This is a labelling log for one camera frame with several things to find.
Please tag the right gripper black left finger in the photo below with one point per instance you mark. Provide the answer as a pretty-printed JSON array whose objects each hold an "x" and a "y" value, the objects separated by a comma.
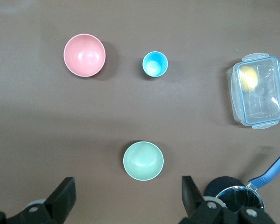
[{"x": 58, "y": 200}]

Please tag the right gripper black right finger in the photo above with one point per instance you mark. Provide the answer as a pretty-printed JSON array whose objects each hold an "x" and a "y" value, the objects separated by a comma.
[{"x": 193, "y": 203}]

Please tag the light green bowl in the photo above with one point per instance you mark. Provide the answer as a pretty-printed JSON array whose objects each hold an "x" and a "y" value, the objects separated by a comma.
[{"x": 143, "y": 161}]

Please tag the pink bowl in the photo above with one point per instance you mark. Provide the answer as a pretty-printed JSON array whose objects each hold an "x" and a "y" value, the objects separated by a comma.
[{"x": 84, "y": 56}]

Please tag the glass pot lid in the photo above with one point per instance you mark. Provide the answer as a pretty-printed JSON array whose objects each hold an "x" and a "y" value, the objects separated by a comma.
[{"x": 240, "y": 198}]

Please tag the clear plastic lidded container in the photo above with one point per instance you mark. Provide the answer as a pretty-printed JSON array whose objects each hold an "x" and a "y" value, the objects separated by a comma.
[{"x": 263, "y": 102}]

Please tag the yellow lemon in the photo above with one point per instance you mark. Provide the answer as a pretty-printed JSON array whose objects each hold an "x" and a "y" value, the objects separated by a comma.
[{"x": 248, "y": 79}]

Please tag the light blue cup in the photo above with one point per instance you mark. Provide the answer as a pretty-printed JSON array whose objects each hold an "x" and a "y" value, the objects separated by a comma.
[{"x": 155, "y": 65}]

